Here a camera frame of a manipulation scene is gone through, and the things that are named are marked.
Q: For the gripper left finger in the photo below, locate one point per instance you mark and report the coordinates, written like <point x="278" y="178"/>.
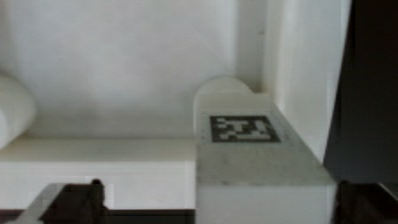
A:
<point x="69" y="204"/>

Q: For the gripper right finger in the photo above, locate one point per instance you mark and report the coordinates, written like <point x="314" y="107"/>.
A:
<point x="365" y="204"/>

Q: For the white table leg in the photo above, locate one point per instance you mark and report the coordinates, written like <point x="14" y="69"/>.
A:
<point x="264" y="183"/>

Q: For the white square tabletop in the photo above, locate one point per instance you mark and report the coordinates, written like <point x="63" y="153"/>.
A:
<point x="113" y="56"/>

